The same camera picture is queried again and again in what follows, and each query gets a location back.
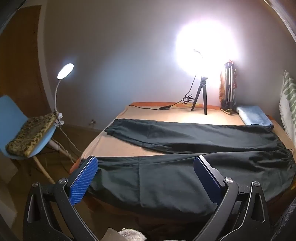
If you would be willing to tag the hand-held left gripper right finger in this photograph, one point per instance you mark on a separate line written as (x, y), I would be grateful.
(205, 178)

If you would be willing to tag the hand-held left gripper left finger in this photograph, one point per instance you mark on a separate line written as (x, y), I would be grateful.
(83, 180)

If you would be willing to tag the dark green pants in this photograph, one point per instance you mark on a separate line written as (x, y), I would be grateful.
(161, 180)

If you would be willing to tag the leopard print cushion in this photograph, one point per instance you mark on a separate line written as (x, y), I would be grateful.
(32, 132)

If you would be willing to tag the cream knitted cloth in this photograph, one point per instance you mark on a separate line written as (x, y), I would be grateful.
(129, 235)

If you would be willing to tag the folded blue jeans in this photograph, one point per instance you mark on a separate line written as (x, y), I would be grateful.
(252, 115)

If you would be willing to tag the small black tripod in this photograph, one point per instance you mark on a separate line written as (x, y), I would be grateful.
(201, 92)

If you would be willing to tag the orange patterned cloth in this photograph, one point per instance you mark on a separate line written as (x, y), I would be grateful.
(221, 88)

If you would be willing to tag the folded silver tripod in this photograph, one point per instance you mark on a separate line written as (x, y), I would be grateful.
(229, 88)

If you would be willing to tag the light blue chair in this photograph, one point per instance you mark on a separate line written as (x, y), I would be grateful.
(9, 109)

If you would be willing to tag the green and white fringed blanket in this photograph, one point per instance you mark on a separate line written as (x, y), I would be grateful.
(288, 104)

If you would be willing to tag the white gooseneck lamp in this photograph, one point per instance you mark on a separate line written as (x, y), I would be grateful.
(66, 69)

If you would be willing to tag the wooden door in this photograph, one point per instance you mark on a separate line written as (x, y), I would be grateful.
(18, 58)

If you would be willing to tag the wall socket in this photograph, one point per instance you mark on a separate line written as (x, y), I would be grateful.
(92, 122)

